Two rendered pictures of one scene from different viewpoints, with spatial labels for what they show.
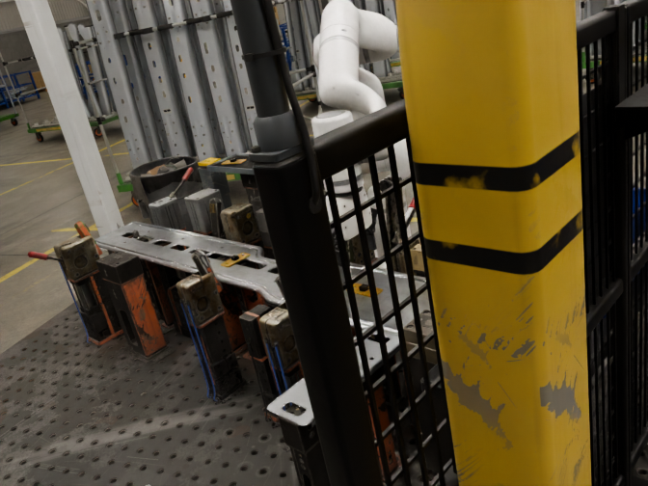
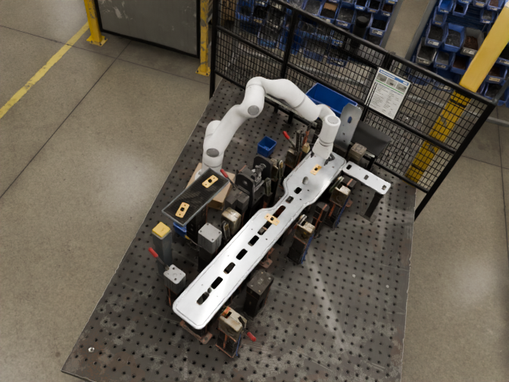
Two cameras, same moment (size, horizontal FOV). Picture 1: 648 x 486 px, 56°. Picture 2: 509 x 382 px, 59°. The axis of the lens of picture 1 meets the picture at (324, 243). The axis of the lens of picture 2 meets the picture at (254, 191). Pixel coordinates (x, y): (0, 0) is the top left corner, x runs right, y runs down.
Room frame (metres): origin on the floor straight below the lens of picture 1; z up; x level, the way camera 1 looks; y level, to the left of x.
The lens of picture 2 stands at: (2.15, 1.51, 2.99)
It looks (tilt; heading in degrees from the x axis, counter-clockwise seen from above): 52 degrees down; 251
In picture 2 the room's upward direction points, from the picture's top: 10 degrees clockwise
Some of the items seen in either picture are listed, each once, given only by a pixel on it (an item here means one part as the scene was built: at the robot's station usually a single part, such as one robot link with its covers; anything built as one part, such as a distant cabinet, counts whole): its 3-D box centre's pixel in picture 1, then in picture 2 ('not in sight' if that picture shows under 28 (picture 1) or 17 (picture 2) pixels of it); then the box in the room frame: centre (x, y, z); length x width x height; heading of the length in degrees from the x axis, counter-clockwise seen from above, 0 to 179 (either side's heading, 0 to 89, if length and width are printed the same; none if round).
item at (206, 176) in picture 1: (226, 222); (163, 253); (2.18, 0.34, 0.92); 0.08 x 0.08 x 0.44; 43
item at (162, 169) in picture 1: (176, 212); not in sight; (4.29, 0.99, 0.36); 0.54 x 0.50 x 0.73; 153
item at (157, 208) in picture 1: (176, 246); (175, 290); (2.13, 0.53, 0.88); 0.11 x 0.10 x 0.36; 133
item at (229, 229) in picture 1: (249, 263); (229, 234); (1.81, 0.25, 0.89); 0.13 x 0.11 x 0.38; 133
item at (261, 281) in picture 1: (229, 261); (270, 223); (1.60, 0.27, 1.00); 1.38 x 0.22 x 0.02; 43
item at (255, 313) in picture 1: (269, 364); (317, 220); (1.27, 0.19, 0.84); 0.11 x 0.08 x 0.29; 133
